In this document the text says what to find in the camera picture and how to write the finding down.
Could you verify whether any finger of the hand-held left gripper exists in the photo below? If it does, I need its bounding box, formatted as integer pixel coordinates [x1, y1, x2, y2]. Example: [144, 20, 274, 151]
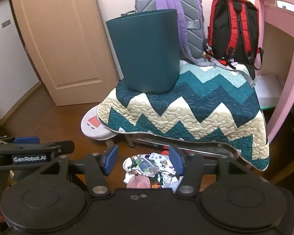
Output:
[0, 136, 41, 148]
[0, 140, 75, 155]

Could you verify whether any purple grey backpack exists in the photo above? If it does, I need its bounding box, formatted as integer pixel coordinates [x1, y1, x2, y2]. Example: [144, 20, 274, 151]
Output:
[134, 0, 208, 67]

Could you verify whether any teal plastic waste bin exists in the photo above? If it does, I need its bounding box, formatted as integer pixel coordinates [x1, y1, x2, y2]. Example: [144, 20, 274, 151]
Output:
[105, 9, 182, 95]

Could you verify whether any teal cream zigzag quilt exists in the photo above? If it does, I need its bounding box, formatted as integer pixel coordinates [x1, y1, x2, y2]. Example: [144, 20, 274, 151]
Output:
[96, 60, 270, 172]

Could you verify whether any beige wooden door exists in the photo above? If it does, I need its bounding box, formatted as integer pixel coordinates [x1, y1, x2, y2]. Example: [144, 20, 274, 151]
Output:
[7, 0, 119, 107]

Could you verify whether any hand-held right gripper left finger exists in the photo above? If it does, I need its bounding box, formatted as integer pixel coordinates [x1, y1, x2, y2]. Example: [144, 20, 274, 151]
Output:
[38, 144, 120, 197]

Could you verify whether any red black backpack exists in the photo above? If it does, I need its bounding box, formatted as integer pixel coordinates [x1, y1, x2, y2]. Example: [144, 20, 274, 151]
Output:
[202, 0, 264, 80]

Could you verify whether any dark bench frame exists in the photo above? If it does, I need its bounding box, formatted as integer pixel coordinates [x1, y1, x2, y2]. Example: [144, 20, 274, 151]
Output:
[124, 132, 237, 158]

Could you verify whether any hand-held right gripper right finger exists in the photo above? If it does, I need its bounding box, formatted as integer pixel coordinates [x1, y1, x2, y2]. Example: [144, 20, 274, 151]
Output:
[169, 146, 258, 198]

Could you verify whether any clear printed plastic wrapper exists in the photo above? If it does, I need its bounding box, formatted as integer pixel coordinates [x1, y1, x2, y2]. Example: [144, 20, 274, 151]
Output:
[122, 154, 160, 178]

